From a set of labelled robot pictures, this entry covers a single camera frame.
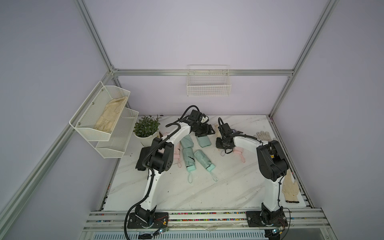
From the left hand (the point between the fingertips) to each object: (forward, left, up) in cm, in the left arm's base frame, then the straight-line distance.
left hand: (211, 133), depth 97 cm
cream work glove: (-32, -44, -10) cm, 55 cm away
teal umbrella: (0, +17, -9) cm, 19 cm away
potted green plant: (-2, +40, +7) cm, 41 cm away
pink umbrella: (-11, +22, -8) cm, 26 cm away
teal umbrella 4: (-17, +4, -7) cm, 19 cm away
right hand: (-4, -7, -9) cm, 12 cm away
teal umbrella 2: (0, +5, -9) cm, 10 cm away
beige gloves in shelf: (-2, +56, +20) cm, 60 cm away
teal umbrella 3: (-15, +14, -7) cm, 22 cm away
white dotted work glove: (+6, -40, -10) cm, 42 cm away
